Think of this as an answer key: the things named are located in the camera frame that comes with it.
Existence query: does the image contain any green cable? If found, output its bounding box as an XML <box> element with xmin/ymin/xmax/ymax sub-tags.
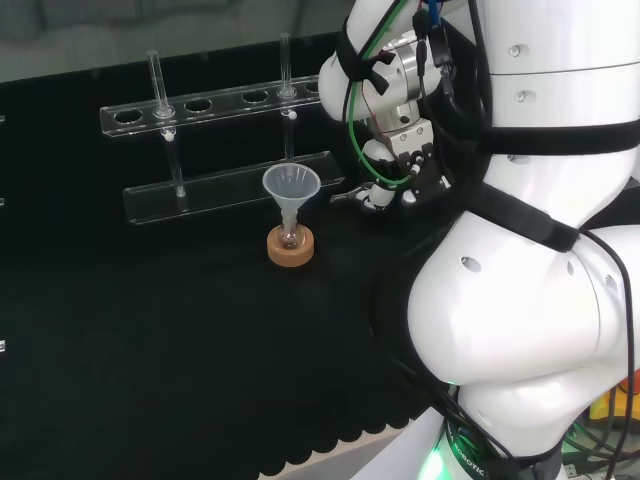
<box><xmin>346</xmin><ymin>0</ymin><xmax>419</xmax><ymax>190</ymax></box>

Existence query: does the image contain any clear acrylic funnel stand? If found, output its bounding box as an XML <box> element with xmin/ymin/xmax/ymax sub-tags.
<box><xmin>98</xmin><ymin>31</ymin><xmax>347</xmax><ymax>227</ymax></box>

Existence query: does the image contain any small glass round-bottom flask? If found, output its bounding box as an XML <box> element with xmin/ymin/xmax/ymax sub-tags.
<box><xmin>277</xmin><ymin>210</ymin><xmax>304</xmax><ymax>251</ymax></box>

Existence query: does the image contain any yellow stop button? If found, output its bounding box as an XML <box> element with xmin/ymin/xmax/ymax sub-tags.
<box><xmin>588</xmin><ymin>374</ymin><xmax>640</xmax><ymax>422</ymax></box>

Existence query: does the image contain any clear glass weighing funnel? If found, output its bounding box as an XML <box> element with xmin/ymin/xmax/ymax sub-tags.
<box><xmin>329</xmin><ymin>185</ymin><xmax>374</xmax><ymax>204</ymax></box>

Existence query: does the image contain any black bench cloth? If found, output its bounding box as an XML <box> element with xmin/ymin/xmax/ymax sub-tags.
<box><xmin>0</xmin><ymin>30</ymin><xmax>481</xmax><ymax>480</ymax></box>

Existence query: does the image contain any clear plastic funnel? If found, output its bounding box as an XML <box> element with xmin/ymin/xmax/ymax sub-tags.
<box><xmin>261</xmin><ymin>161</ymin><xmax>322</xmax><ymax>227</ymax></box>

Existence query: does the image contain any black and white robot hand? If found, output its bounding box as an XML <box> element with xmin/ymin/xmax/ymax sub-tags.
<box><xmin>351</xmin><ymin>118</ymin><xmax>453</xmax><ymax>215</ymax></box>

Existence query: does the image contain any brown cork ring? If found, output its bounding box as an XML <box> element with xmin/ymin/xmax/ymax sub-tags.
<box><xmin>266</xmin><ymin>224</ymin><xmax>317</xmax><ymax>272</ymax></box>

